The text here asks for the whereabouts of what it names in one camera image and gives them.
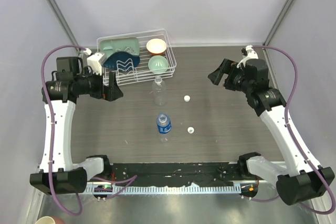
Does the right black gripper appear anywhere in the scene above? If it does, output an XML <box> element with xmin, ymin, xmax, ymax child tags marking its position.
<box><xmin>209</xmin><ymin>58</ymin><xmax>254</xmax><ymax>94</ymax></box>

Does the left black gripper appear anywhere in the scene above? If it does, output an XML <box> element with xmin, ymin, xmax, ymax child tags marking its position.
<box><xmin>75</xmin><ymin>67</ymin><xmax>123</xmax><ymax>101</ymax></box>

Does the white bottle cap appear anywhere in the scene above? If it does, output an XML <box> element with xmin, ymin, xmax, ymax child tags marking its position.
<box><xmin>184</xmin><ymin>95</ymin><xmax>191</xmax><ymax>102</ymax></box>
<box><xmin>187</xmin><ymin>127</ymin><xmax>194</xmax><ymax>134</ymax></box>

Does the blue label water bottle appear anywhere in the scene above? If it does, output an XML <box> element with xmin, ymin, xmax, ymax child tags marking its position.
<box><xmin>156</xmin><ymin>113</ymin><xmax>172</xmax><ymax>143</ymax></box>

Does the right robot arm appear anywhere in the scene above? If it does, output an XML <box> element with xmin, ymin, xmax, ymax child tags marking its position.
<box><xmin>208</xmin><ymin>59</ymin><xmax>335</xmax><ymax>205</ymax></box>

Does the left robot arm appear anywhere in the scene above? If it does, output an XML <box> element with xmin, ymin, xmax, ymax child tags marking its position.
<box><xmin>29</xmin><ymin>57</ymin><xmax>123</xmax><ymax>195</ymax></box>

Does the clear unlabelled plastic bottle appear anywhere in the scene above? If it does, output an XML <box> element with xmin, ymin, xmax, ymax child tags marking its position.
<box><xmin>152</xmin><ymin>76</ymin><xmax>166</xmax><ymax>106</ymax></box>

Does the dark blue leaf plate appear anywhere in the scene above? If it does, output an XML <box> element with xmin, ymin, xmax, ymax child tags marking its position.
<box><xmin>102</xmin><ymin>52</ymin><xmax>140</xmax><ymax>76</ymax></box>

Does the light green divided plate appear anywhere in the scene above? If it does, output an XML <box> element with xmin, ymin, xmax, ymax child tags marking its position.
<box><xmin>98</xmin><ymin>37</ymin><xmax>140</xmax><ymax>58</ymax></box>

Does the light green bowl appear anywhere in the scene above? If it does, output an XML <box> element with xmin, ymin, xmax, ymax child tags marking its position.
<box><xmin>148</xmin><ymin>56</ymin><xmax>169</xmax><ymax>74</ymax></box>

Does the orange white bowl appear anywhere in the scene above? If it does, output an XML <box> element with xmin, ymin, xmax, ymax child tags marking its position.
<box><xmin>146</xmin><ymin>38</ymin><xmax>167</xmax><ymax>55</ymax></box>

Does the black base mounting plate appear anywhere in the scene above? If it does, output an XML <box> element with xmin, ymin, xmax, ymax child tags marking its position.
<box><xmin>98</xmin><ymin>162</ymin><xmax>261</xmax><ymax>188</ymax></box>

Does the pink cup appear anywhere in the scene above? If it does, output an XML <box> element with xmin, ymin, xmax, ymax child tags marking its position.
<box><xmin>51</xmin><ymin>216</ymin><xmax>65</xmax><ymax>224</ymax></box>

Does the beige paper cup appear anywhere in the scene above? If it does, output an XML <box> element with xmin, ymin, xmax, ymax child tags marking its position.
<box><xmin>35</xmin><ymin>216</ymin><xmax>53</xmax><ymax>224</ymax></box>

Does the white wire dish rack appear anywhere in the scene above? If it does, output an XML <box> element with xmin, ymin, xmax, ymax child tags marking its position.
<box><xmin>97</xmin><ymin>29</ymin><xmax>177</xmax><ymax>86</ymax></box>

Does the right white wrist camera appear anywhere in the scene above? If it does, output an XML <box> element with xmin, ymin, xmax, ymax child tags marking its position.
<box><xmin>236</xmin><ymin>45</ymin><xmax>259</xmax><ymax>69</ymax></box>

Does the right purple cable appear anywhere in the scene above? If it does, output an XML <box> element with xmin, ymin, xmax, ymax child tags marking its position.
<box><xmin>251</xmin><ymin>46</ymin><xmax>334</xmax><ymax>215</ymax></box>

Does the purple cable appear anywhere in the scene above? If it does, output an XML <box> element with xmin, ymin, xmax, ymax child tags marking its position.
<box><xmin>251</xmin><ymin>46</ymin><xmax>334</xmax><ymax>215</ymax></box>
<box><xmin>41</xmin><ymin>45</ymin><xmax>86</xmax><ymax>216</ymax></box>

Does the white slotted cable duct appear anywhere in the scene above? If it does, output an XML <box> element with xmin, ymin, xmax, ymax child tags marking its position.
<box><xmin>83</xmin><ymin>183</ymin><xmax>241</xmax><ymax>195</ymax></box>

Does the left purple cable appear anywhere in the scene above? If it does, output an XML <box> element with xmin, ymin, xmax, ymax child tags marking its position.
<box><xmin>41</xmin><ymin>45</ymin><xmax>86</xmax><ymax>216</ymax></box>

